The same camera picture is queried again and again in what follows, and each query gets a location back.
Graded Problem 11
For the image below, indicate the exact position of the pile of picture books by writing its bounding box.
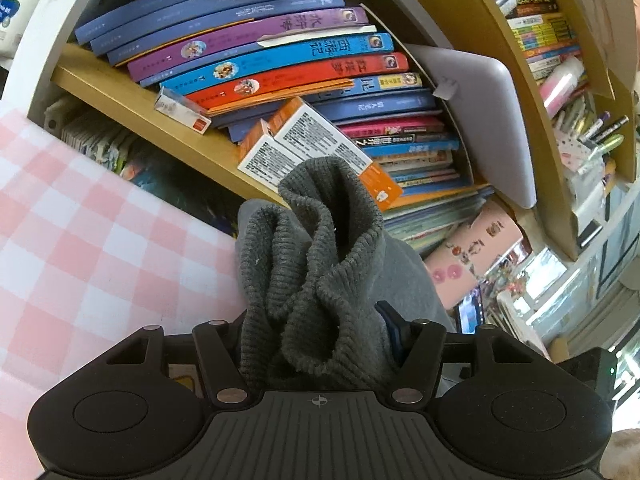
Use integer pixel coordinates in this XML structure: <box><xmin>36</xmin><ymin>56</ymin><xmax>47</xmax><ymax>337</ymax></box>
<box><xmin>44</xmin><ymin>102</ymin><xmax>242</xmax><ymax>238</ymax></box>

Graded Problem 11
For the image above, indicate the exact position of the silver laptop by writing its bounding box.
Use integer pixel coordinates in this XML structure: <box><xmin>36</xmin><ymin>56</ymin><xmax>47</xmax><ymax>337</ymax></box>
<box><xmin>404</xmin><ymin>42</ymin><xmax>539</xmax><ymax>211</ymax></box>

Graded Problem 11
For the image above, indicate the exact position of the white jar green lid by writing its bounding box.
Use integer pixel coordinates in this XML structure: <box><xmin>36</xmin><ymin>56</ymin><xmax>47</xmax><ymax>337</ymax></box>
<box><xmin>0</xmin><ymin>0</ymin><xmax>47</xmax><ymax>59</ymax></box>

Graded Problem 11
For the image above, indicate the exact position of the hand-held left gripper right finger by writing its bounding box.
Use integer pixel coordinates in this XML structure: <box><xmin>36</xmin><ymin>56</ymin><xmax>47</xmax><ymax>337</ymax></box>
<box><xmin>375</xmin><ymin>301</ymin><xmax>547</xmax><ymax>407</ymax></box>

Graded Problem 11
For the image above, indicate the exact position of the pink checked tablecloth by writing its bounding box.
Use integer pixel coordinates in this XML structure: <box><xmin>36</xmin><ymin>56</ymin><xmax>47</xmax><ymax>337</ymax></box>
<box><xmin>0</xmin><ymin>106</ymin><xmax>251</xmax><ymax>480</ymax></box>

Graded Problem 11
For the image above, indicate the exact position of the pink cartoon box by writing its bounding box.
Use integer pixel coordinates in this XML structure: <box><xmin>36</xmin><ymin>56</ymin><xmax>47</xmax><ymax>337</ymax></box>
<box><xmin>421</xmin><ymin>199</ymin><xmax>524</xmax><ymax>312</ymax></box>

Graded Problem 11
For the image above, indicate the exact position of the grey hoodie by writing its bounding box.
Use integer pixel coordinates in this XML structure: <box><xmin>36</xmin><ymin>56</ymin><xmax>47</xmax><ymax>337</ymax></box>
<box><xmin>235</xmin><ymin>156</ymin><xmax>458</xmax><ymax>392</ymax></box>

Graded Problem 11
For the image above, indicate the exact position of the stack of flat books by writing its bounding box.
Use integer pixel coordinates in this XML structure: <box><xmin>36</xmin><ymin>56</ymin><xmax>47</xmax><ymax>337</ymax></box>
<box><xmin>74</xmin><ymin>0</ymin><xmax>497</xmax><ymax>257</ymax></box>

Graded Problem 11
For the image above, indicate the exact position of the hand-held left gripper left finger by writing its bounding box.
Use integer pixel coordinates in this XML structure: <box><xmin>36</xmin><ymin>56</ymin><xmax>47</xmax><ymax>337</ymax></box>
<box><xmin>100</xmin><ymin>312</ymin><xmax>252</xmax><ymax>407</ymax></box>

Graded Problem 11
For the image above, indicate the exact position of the small red white box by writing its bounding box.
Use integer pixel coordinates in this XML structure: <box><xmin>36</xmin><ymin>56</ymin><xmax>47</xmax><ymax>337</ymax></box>
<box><xmin>153</xmin><ymin>87</ymin><xmax>212</xmax><ymax>136</ymax></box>

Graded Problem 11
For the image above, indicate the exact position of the small lit screen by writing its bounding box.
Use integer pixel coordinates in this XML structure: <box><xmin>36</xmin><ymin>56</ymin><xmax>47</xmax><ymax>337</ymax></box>
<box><xmin>454</xmin><ymin>286</ymin><xmax>487</xmax><ymax>336</ymax></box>

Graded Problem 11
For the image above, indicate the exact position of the row of upright books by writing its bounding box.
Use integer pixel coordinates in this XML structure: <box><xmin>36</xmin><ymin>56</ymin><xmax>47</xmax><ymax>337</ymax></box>
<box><xmin>469</xmin><ymin>0</ymin><xmax>587</xmax><ymax>82</ymax></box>

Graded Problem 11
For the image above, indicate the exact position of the white shelf post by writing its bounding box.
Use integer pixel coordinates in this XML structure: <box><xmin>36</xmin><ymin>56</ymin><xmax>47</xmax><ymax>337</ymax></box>
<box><xmin>0</xmin><ymin>0</ymin><xmax>120</xmax><ymax>122</ymax></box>

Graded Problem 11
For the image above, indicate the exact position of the cup of markers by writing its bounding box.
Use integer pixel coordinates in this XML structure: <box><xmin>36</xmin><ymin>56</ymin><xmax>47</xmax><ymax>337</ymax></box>
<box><xmin>551</xmin><ymin>109</ymin><xmax>632</xmax><ymax>177</ymax></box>

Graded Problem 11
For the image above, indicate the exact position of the wooden bookshelf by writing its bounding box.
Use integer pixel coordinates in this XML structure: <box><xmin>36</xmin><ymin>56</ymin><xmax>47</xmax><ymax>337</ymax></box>
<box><xmin>50</xmin><ymin>0</ymin><xmax>627</xmax><ymax>262</ymax></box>

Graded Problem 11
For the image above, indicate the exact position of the clear plastic drawer box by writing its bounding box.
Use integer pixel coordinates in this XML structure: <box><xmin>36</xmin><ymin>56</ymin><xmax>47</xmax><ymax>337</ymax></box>
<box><xmin>494</xmin><ymin>247</ymin><xmax>640</xmax><ymax>363</ymax></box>

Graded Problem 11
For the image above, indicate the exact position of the pink white bottle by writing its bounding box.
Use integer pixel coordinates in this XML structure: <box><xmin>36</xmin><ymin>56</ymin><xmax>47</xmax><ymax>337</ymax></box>
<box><xmin>538</xmin><ymin>55</ymin><xmax>587</xmax><ymax>117</ymax></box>

